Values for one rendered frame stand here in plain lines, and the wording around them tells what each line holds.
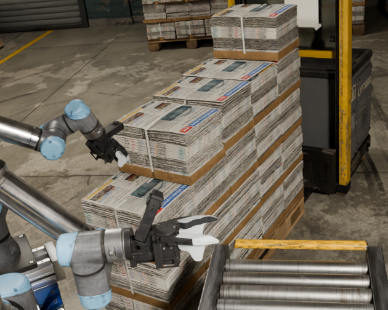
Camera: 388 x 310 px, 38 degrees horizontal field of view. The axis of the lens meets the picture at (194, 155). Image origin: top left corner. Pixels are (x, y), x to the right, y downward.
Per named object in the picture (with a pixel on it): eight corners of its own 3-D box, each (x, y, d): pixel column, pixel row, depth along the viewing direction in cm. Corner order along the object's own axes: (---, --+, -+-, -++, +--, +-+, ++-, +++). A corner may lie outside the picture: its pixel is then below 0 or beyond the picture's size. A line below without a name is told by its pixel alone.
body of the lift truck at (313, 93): (254, 171, 407) (246, 65, 373) (284, 140, 448) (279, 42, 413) (348, 187, 372) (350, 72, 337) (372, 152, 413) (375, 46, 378)
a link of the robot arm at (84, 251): (66, 256, 131) (59, 226, 128) (113, 251, 131) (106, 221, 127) (60, 277, 124) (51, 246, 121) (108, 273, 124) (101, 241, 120)
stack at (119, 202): (113, 352, 262) (76, 198, 226) (229, 223, 349) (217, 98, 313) (181, 380, 243) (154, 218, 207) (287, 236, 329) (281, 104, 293)
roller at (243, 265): (224, 267, 189) (223, 255, 187) (370, 271, 179) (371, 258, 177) (222, 277, 184) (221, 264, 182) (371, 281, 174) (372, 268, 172)
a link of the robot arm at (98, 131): (86, 115, 201) (103, 118, 197) (92, 123, 205) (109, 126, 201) (76, 133, 198) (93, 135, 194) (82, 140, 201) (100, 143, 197)
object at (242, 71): (180, 76, 282) (180, 74, 281) (209, 59, 303) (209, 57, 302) (246, 82, 263) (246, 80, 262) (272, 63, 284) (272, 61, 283)
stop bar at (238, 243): (234, 243, 192) (234, 238, 192) (366, 245, 183) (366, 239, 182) (233, 248, 190) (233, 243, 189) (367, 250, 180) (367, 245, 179)
